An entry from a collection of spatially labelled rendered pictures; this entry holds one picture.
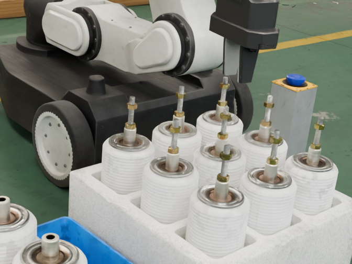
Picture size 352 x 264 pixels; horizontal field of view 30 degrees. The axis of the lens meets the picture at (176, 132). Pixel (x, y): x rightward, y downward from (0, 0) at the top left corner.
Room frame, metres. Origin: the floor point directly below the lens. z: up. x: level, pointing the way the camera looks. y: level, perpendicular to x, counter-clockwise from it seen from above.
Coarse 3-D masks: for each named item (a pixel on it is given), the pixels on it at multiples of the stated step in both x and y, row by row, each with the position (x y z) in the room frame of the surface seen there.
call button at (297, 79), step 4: (288, 76) 1.33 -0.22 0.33; (292, 76) 1.33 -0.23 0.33; (296, 76) 1.34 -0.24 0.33; (300, 76) 1.34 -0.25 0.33; (288, 80) 1.33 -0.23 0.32; (292, 80) 1.32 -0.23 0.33; (296, 80) 1.32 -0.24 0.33; (300, 80) 1.32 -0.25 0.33; (304, 80) 1.33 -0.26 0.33; (292, 84) 1.32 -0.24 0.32; (296, 84) 1.32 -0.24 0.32; (300, 84) 1.33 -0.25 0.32
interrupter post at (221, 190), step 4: (216, 180) 0.91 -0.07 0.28; (228, 180) 0.92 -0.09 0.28; (216, 184) 0.91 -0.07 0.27; (220, 184) 0.91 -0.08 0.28; (224, 184) 0.91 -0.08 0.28; (228, 184) 0.91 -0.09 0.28; (216, 188) 0.91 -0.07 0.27; (220, 188) 0.91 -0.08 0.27; (224, 188) 0.91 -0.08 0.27; (228, 188) 0.91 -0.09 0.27; (216, 192) 0.91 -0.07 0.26; (220, 192) 0.91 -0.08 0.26; (224, 192) 0.91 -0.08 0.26; (216, 196) 0.91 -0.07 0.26; (220, 196) 0.91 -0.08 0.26; (224, 196) 0.91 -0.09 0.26
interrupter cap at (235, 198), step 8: (208, 184) 0.95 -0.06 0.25; (200, 192) 0.92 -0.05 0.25; (208, 192) 0.92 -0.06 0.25; (232, 192) 0.93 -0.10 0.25; (240, 192) 0.93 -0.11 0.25; (200, 200) 0.90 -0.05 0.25; (208, 200) 0.90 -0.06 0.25; (216, 200) 0.90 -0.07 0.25; (224, 200) 0.91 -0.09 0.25; (232, 200) 0.91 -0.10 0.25; (240, 200) 0.91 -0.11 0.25; (224, 208) 0.88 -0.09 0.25
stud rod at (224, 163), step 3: (225, 147) 0.91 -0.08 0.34; (228, 147) 0.91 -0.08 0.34; (225, 150) 0.91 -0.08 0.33; (228, 150) 0.91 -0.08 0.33; (225, 153) 0.91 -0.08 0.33; (228, 153) 0.92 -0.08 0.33; (222, 159) 0.92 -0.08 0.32; (222, 162) 0.92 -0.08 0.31; (225, 162) 0.91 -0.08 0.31; (222, 165) 0.91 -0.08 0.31; (225, 165) 0.91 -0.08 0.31; (222, 168) 0.91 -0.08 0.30; (225, 168) 0.91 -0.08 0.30; (222, 171) 0.91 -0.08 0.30; (225, 171) 0.91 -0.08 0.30; (222, 174) 0.91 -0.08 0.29; (225, 174) 0.91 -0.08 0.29
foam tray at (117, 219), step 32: (96, 192) 1.03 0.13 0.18; (96, 224) 1.02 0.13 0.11; (128, 224) 0.96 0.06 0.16; (160, 224) 0.93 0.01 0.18; (320, 224) 0.99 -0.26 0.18; (128, 256) 0.95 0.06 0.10; (160, 256) 0.90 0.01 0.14; (192, 256) 0.85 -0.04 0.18; (256, 256) 0.87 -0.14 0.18; (288, 256) 0.93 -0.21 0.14; (320, 256) 1.00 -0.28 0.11
